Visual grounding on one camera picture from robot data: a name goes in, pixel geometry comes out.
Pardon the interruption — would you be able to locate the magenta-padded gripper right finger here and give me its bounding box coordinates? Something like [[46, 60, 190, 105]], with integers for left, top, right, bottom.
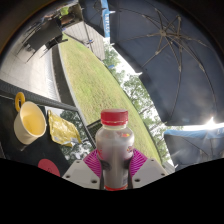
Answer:
[[127, 148, 169, 190]]

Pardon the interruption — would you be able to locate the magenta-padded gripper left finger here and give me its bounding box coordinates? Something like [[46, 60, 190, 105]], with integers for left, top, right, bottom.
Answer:
[[62, 148, 103, 190]]

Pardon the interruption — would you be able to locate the clear red-capped drink bottle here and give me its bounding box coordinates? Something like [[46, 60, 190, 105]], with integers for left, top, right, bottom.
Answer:
[[94, 108, 135, 192]]

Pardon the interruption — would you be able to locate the flat round red coaster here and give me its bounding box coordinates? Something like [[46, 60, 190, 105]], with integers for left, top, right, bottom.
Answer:
[[37, 158, 62, 178]]

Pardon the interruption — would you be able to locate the yellow snack packet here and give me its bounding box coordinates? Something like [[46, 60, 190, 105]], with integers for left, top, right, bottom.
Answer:
[[47, 109, 83, 148]]

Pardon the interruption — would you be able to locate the dark wicker chair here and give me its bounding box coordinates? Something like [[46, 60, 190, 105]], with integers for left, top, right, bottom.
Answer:
[[23, 19, 69, 63]]

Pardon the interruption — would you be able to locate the navy umbrella with blue edge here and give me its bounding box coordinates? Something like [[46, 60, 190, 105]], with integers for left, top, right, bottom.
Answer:
[[79, 0, 116, 38]]

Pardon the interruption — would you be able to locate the cream mug with yellow handle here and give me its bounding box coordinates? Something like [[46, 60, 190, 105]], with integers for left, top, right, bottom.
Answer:
[[13, 91, 48, 146]]

